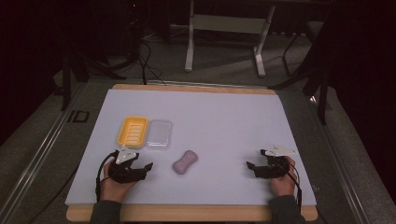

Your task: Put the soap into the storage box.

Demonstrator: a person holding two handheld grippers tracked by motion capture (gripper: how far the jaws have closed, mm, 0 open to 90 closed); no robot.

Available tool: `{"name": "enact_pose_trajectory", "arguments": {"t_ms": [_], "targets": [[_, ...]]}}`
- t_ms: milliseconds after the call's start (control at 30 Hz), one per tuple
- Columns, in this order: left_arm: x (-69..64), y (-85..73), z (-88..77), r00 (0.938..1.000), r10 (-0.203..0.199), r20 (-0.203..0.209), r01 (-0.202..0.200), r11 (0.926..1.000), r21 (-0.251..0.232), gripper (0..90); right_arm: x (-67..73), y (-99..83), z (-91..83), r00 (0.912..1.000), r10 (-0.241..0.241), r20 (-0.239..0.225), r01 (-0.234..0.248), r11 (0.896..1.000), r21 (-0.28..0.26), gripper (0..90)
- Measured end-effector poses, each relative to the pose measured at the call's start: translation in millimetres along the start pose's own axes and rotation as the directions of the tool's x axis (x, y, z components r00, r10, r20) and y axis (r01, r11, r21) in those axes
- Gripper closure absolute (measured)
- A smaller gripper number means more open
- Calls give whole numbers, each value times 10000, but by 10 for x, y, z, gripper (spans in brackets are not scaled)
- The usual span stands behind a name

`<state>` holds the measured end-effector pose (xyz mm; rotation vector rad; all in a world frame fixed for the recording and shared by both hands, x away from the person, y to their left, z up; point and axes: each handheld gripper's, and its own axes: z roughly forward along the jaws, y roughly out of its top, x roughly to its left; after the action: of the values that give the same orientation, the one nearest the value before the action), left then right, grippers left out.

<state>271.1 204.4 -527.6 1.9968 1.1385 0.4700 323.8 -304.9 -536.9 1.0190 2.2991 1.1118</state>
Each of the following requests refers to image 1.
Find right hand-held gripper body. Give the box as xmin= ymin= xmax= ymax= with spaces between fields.
xmin=253 ymin=144 xmax=296 ymax=179

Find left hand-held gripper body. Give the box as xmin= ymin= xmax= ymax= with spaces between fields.
xmin=107 ymin=145 xmax=148 ymax=185

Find person's left hand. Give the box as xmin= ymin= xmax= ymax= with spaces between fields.
xmin=99 ymin=161 xmax=138 ymax=203

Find person's right hand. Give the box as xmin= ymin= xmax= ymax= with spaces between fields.
xmin=269 ymin=156 xmax=297 ymax=198

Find yellow soap dish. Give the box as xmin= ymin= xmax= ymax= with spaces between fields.
xmin=116 ymin=116 xmax=149 ymax=149

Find clear plastic container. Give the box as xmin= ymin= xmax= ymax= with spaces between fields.
xmin=145 ymin=119 xmax=173 ymax=150

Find pink soap bar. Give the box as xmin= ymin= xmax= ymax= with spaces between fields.
xmin=172 ymin=149 xmax=199 ymax=175

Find pale lilac table mat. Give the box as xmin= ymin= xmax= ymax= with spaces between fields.
xmin=64 ymin=88 xmax=318 ymax=207

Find wooden table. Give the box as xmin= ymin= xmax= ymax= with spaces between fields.
xmin=65 ymin=83 xmax=319 ymax=223

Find black metal stand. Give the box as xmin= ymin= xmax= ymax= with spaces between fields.
xmin=268 ymin=18 xmax=332 ymax=126
xmin=52 ymin=36 xmax=127 ymax=112

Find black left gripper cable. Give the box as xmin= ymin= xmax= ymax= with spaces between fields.
xmin=94 ymin=150 xmax=120 ymax=203

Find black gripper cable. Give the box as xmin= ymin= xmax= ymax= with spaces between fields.
xmin=281 ymin=161 xmax=304 ymax=214
xmin=94 ymin=150 xmax=120 ymax=203

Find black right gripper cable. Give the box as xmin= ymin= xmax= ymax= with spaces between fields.
xmin=281 ymin=161 xmax=304 ymax=214

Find metal floor rail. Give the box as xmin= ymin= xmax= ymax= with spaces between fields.
xmin=0 ymin=81 xmax=87 ymax=224
xmin=306 ymin=92 xmax=373 ymax=224

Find black floor cables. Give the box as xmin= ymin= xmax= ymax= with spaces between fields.
xmin=124 ymin=0 xmax=167 ymax=86

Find white metal desk frame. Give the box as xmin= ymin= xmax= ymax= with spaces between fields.
xmin=184 ymin=0 xmax=277 ymax=78

